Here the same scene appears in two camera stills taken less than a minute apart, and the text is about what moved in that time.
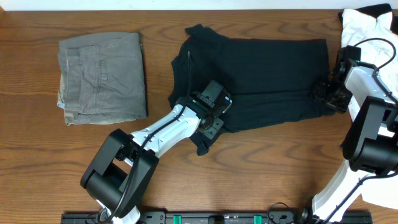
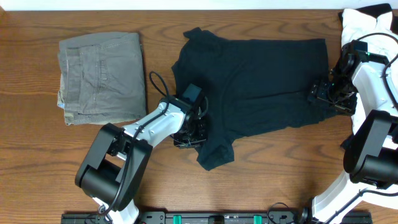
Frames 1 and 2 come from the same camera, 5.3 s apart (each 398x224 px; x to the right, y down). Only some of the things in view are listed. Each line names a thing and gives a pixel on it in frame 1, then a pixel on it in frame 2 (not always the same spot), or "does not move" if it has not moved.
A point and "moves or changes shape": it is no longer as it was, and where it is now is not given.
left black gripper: [212, 134] -> [181, 144]
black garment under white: [377, 10] does not move
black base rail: [221, 218] does not move
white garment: [374, 32] does not move
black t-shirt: [267, 80] moves or changes shape
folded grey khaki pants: [101, 78] does not move
